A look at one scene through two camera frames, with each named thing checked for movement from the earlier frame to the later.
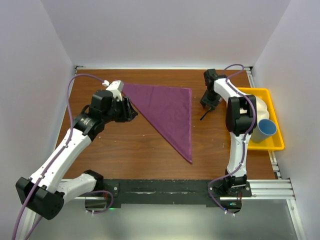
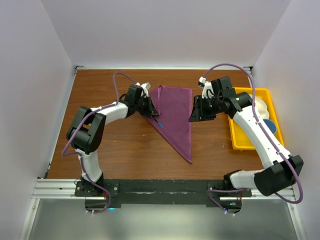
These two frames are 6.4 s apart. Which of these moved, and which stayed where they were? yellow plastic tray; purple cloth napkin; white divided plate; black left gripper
Moved: black left gripper
Stayed: yellow plastic tray; white divided plate; purple cloth napkin
